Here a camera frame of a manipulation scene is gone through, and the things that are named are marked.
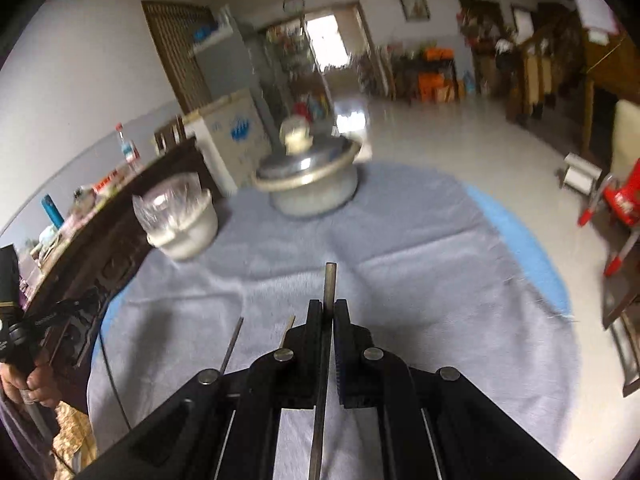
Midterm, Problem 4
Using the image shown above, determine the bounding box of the grey refrigerator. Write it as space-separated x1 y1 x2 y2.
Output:
188 4 281 131

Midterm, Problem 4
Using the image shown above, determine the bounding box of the round wall clock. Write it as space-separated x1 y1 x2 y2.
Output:
282 0 306 15

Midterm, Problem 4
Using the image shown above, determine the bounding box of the dark metal chopstick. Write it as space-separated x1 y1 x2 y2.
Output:
219 316 244 375
308 262 337 480
279 314 296 349

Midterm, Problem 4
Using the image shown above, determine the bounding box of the framed wall picture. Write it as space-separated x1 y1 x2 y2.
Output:
399 0 431 22

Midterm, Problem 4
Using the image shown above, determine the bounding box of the teal thermos bottle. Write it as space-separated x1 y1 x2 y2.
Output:
40 194 65 230

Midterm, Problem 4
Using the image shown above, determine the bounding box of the small white step stool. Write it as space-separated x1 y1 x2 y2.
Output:
560 153 602 196

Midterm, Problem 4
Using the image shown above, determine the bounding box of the grey table cloth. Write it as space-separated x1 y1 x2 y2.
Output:
88 164 578 479

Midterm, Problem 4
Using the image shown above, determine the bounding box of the white bowl with plastic bag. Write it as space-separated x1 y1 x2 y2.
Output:
132 172 218 261

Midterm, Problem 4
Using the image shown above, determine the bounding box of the clear water bottle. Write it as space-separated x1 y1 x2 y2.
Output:
115 122 140 164

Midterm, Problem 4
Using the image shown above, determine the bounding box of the gold patterned cloth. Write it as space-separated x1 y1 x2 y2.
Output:
53 402 98 480

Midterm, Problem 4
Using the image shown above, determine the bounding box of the person's left hand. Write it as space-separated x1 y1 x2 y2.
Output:
1 349 62 408

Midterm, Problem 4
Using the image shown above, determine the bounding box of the red plastic child chair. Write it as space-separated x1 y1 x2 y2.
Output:
577 160 639 278

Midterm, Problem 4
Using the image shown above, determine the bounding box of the wall calendar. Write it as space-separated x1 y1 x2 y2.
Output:
574 0 620 46

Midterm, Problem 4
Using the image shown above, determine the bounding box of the dark wooden sideboard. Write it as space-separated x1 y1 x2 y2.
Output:
26 138 221 414

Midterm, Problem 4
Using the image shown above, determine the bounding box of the steel pot with lid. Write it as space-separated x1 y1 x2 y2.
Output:
253 115 361 219

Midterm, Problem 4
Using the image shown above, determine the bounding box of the white chest freezer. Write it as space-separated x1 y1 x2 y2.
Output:
182 89 271 197

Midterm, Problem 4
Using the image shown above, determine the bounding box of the blue table cloth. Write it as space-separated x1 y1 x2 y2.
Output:
465 184 573 318

